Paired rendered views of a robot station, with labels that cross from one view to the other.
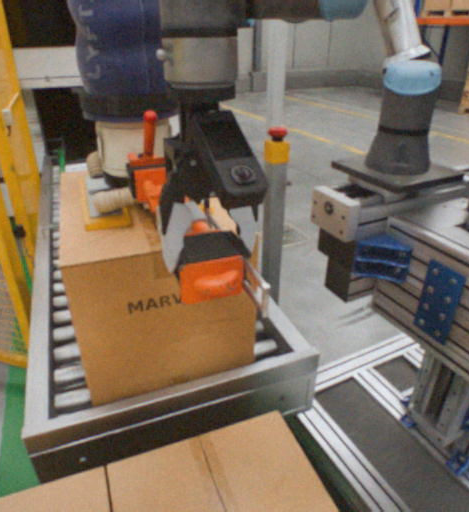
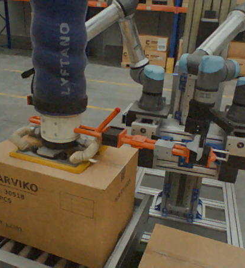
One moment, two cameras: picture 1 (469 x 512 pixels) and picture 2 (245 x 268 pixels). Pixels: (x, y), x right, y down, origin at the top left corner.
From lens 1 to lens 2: 1.04 m
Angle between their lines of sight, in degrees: 45
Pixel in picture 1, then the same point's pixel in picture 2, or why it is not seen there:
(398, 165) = (158, 107)
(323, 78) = not seen: outside the picture
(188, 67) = (214, 99)
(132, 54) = (82, 80)
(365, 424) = (151, 225)
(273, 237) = not seen: hidden behind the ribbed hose
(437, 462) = (183, 223)
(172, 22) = (212, 88)
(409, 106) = (159, 84)
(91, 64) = (64, 87)
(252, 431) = (158, 234)
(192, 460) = (155, 256)
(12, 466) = not seen: outside the picture
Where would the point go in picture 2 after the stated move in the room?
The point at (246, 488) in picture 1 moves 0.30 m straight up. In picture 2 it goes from (180, 250) to (189, 195)
